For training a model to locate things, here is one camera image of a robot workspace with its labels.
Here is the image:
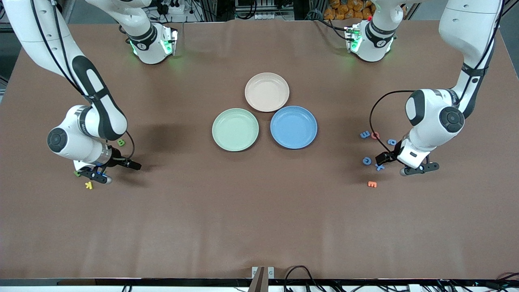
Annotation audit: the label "blue round plate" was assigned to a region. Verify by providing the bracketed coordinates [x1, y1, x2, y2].
[270, 105, 318, 150]

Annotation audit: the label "light green round plate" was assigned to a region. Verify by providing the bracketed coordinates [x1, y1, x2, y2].
[212, 108, 260, 152]

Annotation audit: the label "beige round plate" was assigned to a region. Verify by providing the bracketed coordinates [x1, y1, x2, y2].
[244, 72, 290, 113]

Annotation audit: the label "brown table cover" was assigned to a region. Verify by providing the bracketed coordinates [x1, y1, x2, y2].
[0, 19, 519, 280]

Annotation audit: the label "orange snack bags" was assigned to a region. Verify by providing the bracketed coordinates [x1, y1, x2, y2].
[324, 0, 375, 21]

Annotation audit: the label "white power strip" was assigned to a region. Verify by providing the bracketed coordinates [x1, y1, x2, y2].
[156, 0, 185, 15]

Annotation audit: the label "black looped cable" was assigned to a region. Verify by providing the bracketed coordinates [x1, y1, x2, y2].
[284, 266, 321, 292]

